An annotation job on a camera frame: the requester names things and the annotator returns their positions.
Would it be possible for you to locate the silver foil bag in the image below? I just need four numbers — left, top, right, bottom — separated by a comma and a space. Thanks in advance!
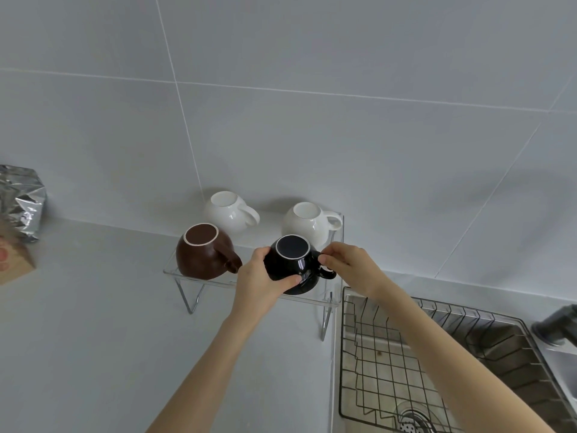
0, 165, 48, 243

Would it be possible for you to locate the brown paper bag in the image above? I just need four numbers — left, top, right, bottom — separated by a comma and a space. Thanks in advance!
0, 221, 37, 285

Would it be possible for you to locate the white ceramic mug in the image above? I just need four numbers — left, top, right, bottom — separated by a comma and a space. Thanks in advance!
204, 191, 261, 236
282, 202, 343, 251

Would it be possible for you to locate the person's right forearm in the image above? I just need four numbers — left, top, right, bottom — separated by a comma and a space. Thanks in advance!
367, 284, 556, 433

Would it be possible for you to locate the stainless steel sink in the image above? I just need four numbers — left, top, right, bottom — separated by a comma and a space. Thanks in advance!
341, 290, 577, 433

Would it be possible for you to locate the black ceramic mug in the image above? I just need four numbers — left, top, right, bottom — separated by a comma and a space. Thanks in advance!
263, 234, 337, 296

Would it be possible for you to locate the grey faucet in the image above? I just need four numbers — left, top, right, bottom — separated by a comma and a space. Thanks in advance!
531, 305, 577, 347

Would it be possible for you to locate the person's right hand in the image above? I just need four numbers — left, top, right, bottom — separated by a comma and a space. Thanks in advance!
318, 242, 392, 299

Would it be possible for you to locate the person's left hand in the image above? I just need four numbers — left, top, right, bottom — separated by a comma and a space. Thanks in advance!
229, 246, 301, 324

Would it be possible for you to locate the sink drain strainer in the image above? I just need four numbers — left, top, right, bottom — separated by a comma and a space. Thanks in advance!
397, 408, 435, 433

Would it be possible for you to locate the clear acrylic shelf rack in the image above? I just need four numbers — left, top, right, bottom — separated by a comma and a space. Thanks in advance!
163, 211, 345, 342

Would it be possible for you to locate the brown ceramic mug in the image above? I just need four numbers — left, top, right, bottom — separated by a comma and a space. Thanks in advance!
176, 223, 243, 280

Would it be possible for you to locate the person's left forearm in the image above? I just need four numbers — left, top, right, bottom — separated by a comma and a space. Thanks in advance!
146, 311, 267, 433

